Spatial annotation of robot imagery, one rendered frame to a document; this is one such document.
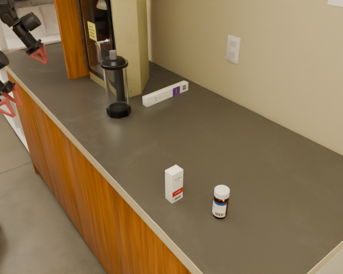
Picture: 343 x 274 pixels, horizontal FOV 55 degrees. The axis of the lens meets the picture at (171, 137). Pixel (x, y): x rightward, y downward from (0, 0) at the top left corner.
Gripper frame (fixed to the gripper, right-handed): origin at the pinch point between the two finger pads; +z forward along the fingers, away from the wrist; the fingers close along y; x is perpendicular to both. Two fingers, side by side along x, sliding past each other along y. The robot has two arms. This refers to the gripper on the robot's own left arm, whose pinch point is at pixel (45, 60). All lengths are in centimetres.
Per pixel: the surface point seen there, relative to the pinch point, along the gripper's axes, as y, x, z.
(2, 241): -20, 88, 70
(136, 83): -22.8, -36.2, 25.8
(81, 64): 3.8, -12.3, 11.7
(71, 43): 2.1, -15.6, 0.1
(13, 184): 34, 96, 66
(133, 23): -23, -50, 3
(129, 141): -62, -30, 29
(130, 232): -84, -17, 50
